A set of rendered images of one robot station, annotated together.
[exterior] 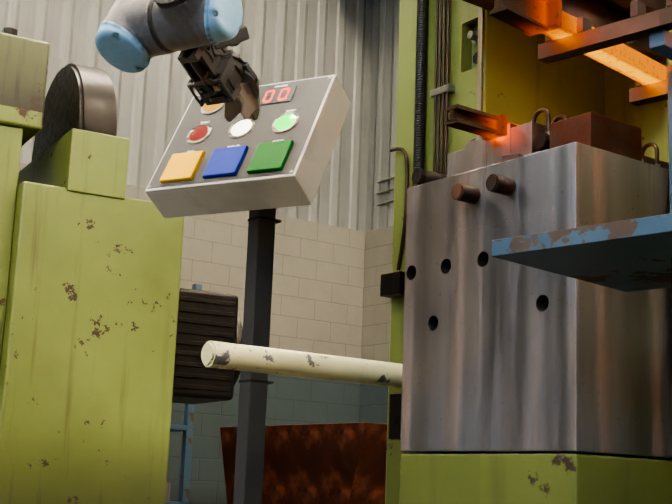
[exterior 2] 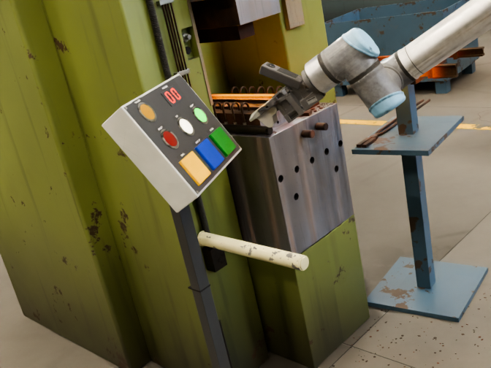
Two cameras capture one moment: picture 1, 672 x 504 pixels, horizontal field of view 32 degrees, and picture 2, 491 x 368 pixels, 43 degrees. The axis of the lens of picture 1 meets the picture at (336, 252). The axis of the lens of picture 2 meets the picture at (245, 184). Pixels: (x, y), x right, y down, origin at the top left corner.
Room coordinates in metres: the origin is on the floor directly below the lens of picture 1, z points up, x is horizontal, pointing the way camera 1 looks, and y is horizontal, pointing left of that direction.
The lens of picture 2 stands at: (2.24, 1.76, 1.47)
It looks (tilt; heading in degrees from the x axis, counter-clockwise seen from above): 20 degrees down; 264
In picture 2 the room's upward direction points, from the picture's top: 12 degrees counter-clockwise
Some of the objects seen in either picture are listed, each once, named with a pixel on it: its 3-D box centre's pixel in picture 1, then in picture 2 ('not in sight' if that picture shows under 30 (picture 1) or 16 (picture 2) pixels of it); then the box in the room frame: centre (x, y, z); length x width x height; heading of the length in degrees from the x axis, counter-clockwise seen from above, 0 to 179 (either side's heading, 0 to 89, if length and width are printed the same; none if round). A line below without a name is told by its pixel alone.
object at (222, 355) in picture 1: (313, 365); (249, 250); (2.09, 0.03, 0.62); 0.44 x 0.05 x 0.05; 126
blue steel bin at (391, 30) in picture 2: not in sight; (400, 47); (-0.10, -3.91, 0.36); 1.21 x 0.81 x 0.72; 132
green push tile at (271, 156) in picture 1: (271, 158); (221, 142); (2.11, 0.13, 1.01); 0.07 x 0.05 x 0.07; 61
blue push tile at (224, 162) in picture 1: (226, 163); (208, 155); (2.15, 0.22, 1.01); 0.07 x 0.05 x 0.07; 61
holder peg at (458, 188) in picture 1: (465, 193); (307, 133); (1.79, -0.20, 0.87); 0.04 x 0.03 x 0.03; 126
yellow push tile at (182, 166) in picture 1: (183, 168); (193, 169); (2.20, 0.30, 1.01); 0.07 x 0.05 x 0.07; 61
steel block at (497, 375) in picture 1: (603, 325); (257, 171); (1.95, -0.45, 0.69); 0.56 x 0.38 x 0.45; 126
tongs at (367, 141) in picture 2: not in sight; (396, 120); (1.32, -0.59, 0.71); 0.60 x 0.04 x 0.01; 41
